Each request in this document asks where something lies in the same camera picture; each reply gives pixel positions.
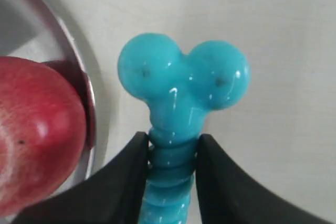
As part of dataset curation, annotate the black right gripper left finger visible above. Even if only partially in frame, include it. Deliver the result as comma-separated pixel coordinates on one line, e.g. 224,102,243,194
12,132,149,223

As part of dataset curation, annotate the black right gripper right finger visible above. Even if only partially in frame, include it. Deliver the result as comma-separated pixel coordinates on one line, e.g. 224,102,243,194
196,134,326,224

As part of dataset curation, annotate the teal toy bone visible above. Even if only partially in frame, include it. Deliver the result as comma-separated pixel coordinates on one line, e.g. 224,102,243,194
118,33,250,223

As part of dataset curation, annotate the red apple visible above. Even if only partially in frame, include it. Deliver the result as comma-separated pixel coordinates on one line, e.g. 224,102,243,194
1,56,87,217

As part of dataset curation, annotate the round stainless steel plate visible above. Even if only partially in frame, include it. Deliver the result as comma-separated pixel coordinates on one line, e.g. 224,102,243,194
1,0,111,182

